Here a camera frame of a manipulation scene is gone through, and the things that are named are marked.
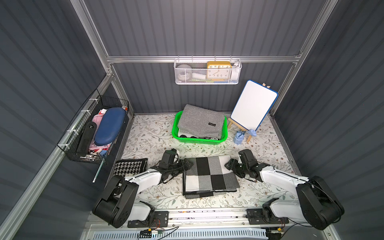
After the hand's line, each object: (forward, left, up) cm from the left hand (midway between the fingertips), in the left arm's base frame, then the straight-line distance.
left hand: (189, 167), depth 87 cm
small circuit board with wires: (-32, +21, -7) cm, 39 cm away
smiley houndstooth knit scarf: (+21, -4, +2) cm, 21 cm away
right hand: (+1, -25, -1) cm, 25 cm away
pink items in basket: (-3, +41, +26) cm, 48 cm away
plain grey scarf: (+30, -7, +6) cm, 32 cm away
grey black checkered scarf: (-4, -11, -2) cm, 12 cm away
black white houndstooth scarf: (0, +36, +1) cm, 36 cm away
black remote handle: (-1, +43, +31) cm, 53 cm away
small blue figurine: (+18, -32, +4) cm, 37 cm away
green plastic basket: (+22, +10, +4) cm, 25 cm away
